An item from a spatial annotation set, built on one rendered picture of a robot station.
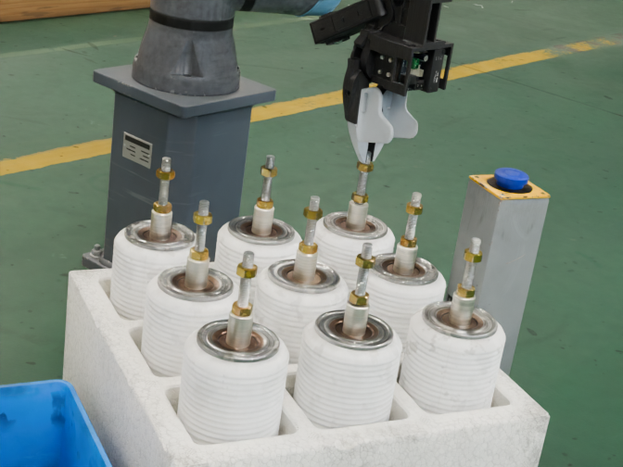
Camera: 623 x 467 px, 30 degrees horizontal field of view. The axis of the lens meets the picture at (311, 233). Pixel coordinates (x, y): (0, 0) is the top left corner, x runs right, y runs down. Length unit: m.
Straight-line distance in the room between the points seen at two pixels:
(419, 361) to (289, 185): 1.06
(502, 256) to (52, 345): 0.59
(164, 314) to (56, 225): 0.79
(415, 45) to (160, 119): 0.48
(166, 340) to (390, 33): 0.40
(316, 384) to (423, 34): 0.38
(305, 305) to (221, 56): 0.54
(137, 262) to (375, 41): 0.34
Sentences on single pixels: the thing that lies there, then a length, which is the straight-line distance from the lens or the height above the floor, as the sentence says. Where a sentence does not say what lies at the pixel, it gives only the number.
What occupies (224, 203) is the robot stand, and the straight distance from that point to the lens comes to 1.67.
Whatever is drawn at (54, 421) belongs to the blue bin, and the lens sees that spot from 1.26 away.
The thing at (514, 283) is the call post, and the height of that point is 0.20.
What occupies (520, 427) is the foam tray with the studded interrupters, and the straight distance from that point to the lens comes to 1.17.
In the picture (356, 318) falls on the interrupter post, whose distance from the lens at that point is 1.09.
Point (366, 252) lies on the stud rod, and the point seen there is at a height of 0.33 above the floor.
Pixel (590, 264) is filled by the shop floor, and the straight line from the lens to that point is 2.06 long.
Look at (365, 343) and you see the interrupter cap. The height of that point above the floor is 0.25.
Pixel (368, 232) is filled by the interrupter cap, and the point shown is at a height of 0.25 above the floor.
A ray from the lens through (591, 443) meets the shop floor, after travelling 1.52.
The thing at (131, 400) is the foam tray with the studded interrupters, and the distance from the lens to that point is 1.12.
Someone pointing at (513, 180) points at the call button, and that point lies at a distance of 1.36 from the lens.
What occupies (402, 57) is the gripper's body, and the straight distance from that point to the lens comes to 1.22.
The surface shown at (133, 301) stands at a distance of 1.24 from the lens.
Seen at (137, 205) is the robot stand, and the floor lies 0.13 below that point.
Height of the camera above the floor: 0.75
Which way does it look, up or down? 23 degrees down
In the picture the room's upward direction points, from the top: 8 degrees clockwise
